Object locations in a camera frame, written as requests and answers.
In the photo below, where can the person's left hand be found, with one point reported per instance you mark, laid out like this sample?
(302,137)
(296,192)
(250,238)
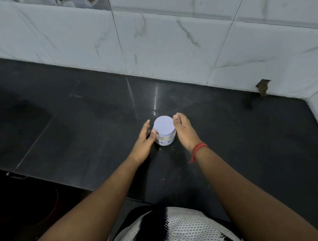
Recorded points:
(141,146)

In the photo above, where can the person's right hand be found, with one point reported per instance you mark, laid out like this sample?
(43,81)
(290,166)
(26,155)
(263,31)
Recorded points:
(185,134)

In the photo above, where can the person's left thumb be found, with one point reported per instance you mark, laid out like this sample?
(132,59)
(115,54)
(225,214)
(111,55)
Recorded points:
(153,135)

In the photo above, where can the person's right fingers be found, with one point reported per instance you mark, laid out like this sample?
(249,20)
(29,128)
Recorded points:
(178,120)

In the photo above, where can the clear jar with white lid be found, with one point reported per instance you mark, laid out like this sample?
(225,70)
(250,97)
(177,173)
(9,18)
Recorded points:
(164,131)

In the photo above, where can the person's left forearm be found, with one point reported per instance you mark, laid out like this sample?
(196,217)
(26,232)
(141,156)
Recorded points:
(94,203)

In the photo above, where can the person's right forearm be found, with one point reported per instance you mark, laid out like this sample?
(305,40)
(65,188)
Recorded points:
(251,193)

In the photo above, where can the red thread wristband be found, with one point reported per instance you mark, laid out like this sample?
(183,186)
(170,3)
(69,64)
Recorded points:
(197,150)

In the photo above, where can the black and white knit shirt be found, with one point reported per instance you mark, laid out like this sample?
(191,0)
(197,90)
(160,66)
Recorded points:
(178,224)

